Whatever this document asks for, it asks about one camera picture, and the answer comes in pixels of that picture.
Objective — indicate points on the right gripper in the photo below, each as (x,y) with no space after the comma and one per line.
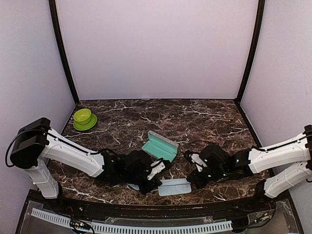
(199,183)

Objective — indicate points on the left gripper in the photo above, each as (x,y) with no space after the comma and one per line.
(154,184)

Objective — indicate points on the blue cleaning cloth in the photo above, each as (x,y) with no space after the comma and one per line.
(135,187)
(177,186)

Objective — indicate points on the light grey glasses case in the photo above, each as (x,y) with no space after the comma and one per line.
(160,147)

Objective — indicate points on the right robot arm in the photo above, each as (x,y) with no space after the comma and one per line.
(215,164)

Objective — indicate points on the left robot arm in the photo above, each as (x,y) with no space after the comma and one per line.
(37,141)

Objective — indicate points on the green bowl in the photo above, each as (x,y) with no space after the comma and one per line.
(84,119)

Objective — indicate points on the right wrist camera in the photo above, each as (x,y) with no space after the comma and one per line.
(193,158)

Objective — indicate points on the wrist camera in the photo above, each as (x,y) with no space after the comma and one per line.
(193,158)
(158,166)

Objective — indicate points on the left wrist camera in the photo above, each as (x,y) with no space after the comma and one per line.
(158,166)

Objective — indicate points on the white cable duct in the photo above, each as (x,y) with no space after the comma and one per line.
(102,228)

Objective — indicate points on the black front rail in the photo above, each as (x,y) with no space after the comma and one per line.
(233,209)

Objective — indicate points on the right black frame post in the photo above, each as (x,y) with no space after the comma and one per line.
(252,52)

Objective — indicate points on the black frame post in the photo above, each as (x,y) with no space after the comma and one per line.
(61,50)
(252,52)

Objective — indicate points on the left black frame post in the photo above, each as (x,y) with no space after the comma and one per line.
(61,50)

